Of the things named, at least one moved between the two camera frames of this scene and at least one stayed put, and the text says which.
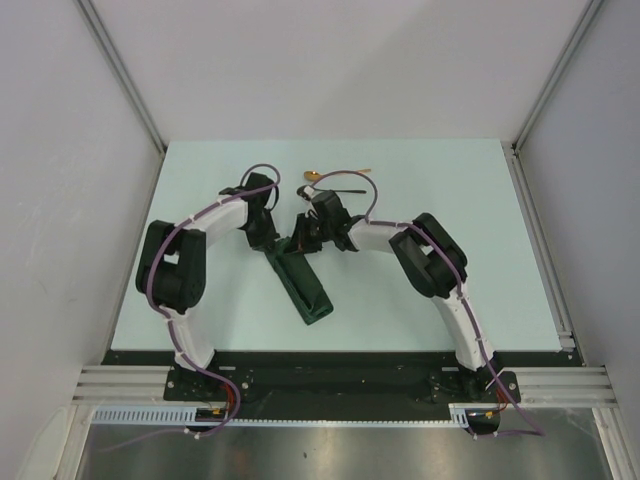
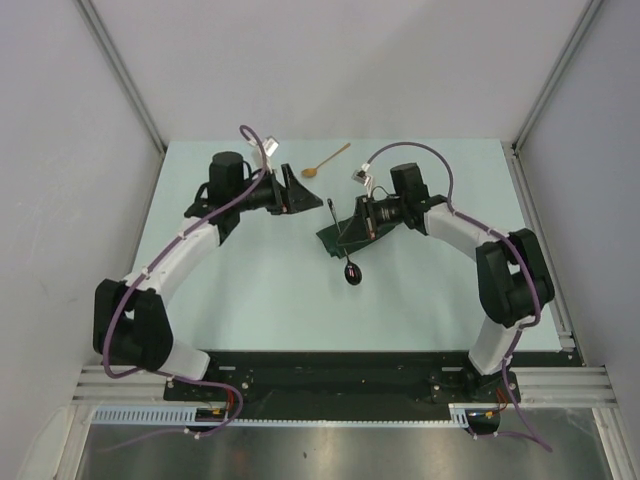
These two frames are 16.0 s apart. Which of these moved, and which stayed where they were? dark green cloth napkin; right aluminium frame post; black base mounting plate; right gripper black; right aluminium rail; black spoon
Moved: black spoon; right gripper black; dark green cloth napkin
Stayed: right aluminium rail; black base mounting plate; right aluminium frame post
